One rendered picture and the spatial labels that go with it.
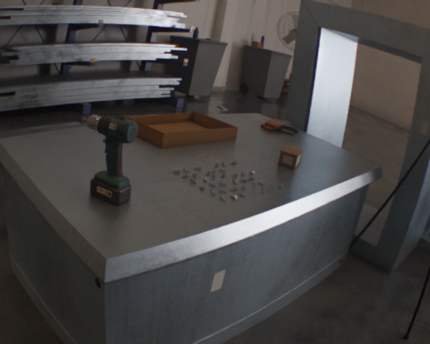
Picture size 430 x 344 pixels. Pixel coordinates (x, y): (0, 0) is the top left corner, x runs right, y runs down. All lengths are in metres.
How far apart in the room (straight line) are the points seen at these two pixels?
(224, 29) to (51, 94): 3.68
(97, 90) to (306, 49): 2.92
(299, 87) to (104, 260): 2.13
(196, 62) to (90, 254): 5.38
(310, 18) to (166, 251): 2.10
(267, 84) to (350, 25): 5.06
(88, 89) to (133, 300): 4.00
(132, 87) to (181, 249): 4.31
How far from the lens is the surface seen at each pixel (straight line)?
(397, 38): 2.50
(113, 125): 1.14
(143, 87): 5.38
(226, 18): 7.38
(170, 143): 1.74
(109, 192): 1.19
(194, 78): 6.29
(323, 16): 2.77
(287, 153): 1.76
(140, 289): 1.14
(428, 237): 3.31
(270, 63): 7.44
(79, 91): 4.92
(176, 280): 1.23
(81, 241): 1.03
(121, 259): 0.97
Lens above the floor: 1.16
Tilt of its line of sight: 20 degrees down
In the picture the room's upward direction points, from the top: 10 degrees clockwise
